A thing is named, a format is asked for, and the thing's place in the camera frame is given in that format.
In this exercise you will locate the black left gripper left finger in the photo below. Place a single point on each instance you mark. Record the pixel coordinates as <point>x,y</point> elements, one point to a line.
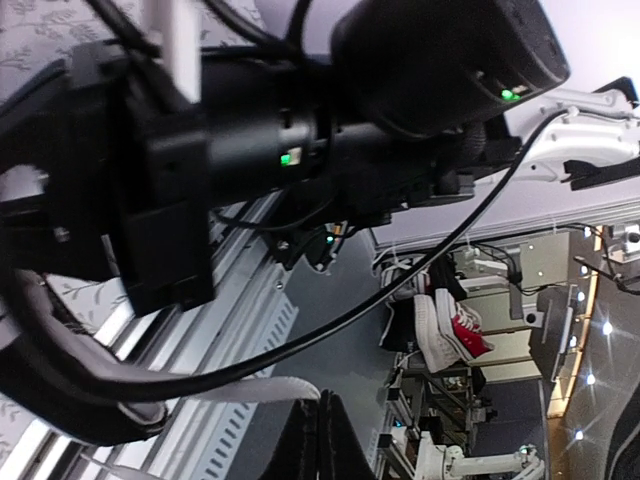
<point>296,453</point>

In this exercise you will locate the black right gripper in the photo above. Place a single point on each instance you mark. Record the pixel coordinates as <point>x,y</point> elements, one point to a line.
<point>126,193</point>

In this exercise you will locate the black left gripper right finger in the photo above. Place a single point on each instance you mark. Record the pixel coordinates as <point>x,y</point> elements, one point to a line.
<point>340,454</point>

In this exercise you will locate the black white canvas sneaker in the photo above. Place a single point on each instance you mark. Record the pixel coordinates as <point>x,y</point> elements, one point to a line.
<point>73,383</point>

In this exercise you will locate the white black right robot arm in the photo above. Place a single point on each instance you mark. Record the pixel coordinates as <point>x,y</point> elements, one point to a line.
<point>395,116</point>

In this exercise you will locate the red white spare sneaker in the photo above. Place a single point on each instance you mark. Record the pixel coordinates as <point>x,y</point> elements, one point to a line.
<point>461,327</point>

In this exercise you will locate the floral patterned table mat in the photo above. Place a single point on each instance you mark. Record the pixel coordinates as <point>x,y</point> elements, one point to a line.
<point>240,106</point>

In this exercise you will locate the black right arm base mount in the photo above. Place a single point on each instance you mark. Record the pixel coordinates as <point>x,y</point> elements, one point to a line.
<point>318,247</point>

